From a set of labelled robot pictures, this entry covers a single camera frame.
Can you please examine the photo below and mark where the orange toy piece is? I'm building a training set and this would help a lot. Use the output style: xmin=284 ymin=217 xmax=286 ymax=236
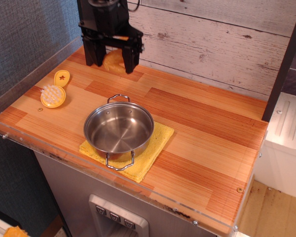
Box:
xmin=3 ymin=226 xmax=28 ymax=237

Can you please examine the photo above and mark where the grey toy fridge cabinet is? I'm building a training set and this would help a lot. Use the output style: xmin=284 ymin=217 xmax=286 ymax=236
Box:
xmin=34 ymin=151 xmax=237 ymax=237

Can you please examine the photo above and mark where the orange toy chicken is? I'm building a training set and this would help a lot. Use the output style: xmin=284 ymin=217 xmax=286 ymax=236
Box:
xmin=103 ymin=49 xmax=126 ymax=74

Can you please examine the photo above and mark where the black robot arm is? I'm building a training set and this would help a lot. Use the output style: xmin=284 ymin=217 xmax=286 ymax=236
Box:
xmin=77 ymin=0 xmax=144 ymax=74

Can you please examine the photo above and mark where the white toy appliance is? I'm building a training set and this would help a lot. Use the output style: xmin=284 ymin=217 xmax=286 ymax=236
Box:
xmin=254 ymin=93 xmax=296 ymax=197

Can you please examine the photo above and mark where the silver dispenser panel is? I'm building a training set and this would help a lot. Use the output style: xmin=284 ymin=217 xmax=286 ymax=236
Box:
xmin=88 ymin=194 xmax=149 ymax=237

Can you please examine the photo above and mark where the yellow folded cloth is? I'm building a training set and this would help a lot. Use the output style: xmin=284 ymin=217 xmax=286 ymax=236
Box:
xmin=78 ymin=120 xmax=175 ymax=184

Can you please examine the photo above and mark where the dark vertical post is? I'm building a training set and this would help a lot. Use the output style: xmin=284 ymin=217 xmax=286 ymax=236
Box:
xmin=262 ymin=23 xmax=296 ymax=122
xmin=77 ymin=0 xmax=97 ymax=66

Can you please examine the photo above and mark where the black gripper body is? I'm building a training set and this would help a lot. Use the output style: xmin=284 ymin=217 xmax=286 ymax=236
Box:
xmin=85 ymin=0 xmax=144 ymax=52

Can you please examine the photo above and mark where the yellow scrub brush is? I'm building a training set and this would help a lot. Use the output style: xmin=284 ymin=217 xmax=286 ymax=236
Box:
xmin=40 ymin=70 xmax=71 ymax=109

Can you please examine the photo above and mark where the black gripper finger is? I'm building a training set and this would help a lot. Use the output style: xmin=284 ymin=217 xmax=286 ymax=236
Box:
xmin=122 ymin=44 xmax=141 ymax=74
xmin=83 ymin=38 xmax=106 ymax=67

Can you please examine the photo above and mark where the dark vertical post right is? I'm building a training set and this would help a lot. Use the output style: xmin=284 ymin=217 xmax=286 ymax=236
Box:
xmin=262 ymin=23 xmax=296 ymax=122

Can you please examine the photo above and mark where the stainless steel pot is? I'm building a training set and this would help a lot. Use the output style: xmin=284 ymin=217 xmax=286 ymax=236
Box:
xmin=83 ymin=94 xmax=154 ymax=171

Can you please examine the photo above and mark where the dark vertical post left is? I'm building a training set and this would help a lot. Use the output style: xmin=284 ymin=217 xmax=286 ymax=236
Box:
xmin=77 ymin=0 xmax=97 ymax=66

